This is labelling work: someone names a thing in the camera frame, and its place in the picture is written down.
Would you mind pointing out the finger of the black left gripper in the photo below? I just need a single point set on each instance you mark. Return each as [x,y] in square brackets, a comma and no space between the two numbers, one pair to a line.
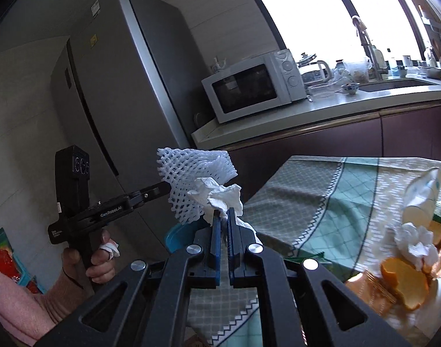
[151,193]

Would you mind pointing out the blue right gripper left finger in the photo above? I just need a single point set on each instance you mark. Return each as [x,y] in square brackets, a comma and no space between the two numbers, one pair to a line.
[213,255]

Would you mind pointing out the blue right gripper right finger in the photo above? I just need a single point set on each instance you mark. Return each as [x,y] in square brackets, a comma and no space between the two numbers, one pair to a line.
[235,250]

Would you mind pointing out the white foam fruit net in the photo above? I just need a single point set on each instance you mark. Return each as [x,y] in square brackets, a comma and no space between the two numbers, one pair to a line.
[192,174]

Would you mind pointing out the white tissue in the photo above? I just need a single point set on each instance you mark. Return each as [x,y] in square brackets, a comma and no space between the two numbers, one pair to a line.
[209,196]
[416,245]

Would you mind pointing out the teal plastic trash bin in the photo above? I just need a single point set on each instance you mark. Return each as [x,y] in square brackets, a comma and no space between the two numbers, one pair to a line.
[182,235]

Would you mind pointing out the dark red kitchen cabinets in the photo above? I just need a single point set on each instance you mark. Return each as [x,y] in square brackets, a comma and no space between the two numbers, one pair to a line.
[411,131]

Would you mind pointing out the kitchen sink faucet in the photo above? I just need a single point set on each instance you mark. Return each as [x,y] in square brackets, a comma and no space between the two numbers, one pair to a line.
[366,43]

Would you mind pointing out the person's left hand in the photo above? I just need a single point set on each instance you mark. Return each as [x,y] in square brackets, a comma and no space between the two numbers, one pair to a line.
[96,269]

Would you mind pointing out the colourful floor package basket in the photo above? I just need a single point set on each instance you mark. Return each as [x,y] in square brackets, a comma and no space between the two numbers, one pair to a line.
[12,267]

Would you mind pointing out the silver refrigerator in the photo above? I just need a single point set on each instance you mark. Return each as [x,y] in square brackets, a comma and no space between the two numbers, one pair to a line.
[127,83]

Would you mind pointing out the green patterned tablecloth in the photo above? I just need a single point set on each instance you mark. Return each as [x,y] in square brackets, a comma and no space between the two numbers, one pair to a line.
[345,208]

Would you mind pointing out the gold snack wrapper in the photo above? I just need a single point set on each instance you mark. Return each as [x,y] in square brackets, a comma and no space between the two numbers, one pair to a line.
[370,289]

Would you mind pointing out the orange peel piece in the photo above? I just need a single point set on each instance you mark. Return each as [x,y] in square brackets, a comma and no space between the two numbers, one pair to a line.
[408,284]

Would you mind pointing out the white microwave oven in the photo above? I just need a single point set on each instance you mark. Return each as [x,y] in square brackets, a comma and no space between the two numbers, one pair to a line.
[255,85]

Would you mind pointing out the crumpled white tissue on table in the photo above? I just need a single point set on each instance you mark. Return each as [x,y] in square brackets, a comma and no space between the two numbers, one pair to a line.
[416,245]

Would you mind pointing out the white paper cup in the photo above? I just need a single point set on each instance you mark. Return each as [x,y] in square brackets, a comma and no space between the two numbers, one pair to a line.
[420,197]

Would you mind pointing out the glass electric kettle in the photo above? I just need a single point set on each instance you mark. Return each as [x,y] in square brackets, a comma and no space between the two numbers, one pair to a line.
[313,71]

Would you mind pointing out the small blue white bowl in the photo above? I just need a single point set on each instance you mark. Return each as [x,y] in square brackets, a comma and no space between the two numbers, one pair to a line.
[350,88]

